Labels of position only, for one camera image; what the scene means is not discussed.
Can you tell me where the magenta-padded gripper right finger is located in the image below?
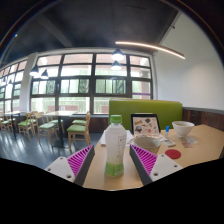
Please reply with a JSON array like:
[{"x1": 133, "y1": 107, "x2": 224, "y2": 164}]
[{"x1": 129, "y1": 143, "x2": 184, "y2": 186}]

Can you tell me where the flat round red coaster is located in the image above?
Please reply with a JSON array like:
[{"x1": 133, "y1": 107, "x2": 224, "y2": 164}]
[{"x1": 164, "y1": 148, "x2": 182, "y2": 160}]

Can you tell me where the group of green-seated wooden chairs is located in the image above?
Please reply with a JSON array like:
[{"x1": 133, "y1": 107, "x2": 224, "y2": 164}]
[{"x1": 0, "y1": 110, "x2": 92, "y2": 148}]

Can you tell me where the long curved ceiling light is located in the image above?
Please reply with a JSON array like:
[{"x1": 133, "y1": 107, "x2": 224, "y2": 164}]
[{"x1": 114, "y1": 40, "x2": 186, "y2": 60}]

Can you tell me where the green-capped clear drink bottle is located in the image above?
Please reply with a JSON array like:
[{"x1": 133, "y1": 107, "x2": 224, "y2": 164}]
[{"x1": 104, "y1": 114, "x2": 128, "y2": 178}]

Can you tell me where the white ceramic bowl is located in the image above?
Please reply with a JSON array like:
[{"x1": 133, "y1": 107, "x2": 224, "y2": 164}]
[{"x1": 171, "y1": 120, "x2": 196, "y2": 138}]

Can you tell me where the large black-framed window wall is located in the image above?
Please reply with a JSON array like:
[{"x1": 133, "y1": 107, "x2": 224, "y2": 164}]
[{"x1": 0, "y1": 53, "x2": 154, "y2": 115}]

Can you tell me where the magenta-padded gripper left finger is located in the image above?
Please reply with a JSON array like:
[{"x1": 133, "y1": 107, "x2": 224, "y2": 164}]
[{"x1": 44, "y1": 144, "x2": 96, "y2": 187}]

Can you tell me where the light wooden dining table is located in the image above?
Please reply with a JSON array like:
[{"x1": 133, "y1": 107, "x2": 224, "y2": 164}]
[{"x1": 42, "y1": 110, "x2": 79, "y2": 149}]

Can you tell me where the beige cup with swirl print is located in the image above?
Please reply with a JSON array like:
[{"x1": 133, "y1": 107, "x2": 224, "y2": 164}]
[{"x1": 132, "y1": 136, "x2": 162, "y2": 155}]

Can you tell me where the sticker-covered black laptop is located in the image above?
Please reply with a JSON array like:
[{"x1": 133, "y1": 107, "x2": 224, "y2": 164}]
[{"x1": 130, "y1": 113, "x2": 162, "y2": 136}]

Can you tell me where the group of pendant lamps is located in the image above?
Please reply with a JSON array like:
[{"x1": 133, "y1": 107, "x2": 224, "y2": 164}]
[{"x1": 29, "y1": 48, "x2": 126, "y2": 80}]

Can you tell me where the colourful printed leaflet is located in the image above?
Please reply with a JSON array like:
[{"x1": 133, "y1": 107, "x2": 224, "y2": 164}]
[{"x1": 133, "y1": 133, "x2": 165, "y2": 140}]

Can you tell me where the small white flat packet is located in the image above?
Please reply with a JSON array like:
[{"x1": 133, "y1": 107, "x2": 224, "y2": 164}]
[{"x1": 160, "y1": 137, "x2": 177, "y2": 148}]

